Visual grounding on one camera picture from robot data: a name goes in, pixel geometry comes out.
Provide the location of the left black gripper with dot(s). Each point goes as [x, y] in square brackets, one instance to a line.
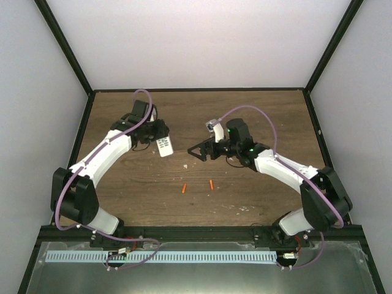
[162, 131]

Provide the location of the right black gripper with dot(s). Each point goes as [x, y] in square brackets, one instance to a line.
[210, 145]

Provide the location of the white remote control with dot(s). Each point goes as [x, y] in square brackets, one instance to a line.
[165, 146]

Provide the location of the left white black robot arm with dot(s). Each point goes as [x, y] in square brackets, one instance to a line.
[73, 192]

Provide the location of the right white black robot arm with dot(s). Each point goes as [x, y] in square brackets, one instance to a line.
[325, 201]

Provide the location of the left orange battery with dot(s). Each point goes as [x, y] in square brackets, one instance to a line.
[184, 188]

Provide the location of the metal front plate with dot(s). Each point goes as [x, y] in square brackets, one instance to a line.
[335, 267]

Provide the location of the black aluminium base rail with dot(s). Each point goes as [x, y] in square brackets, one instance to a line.
[261, 236]

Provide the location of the light blue slotted cable duct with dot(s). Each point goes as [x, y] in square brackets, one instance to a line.
[251, 257]

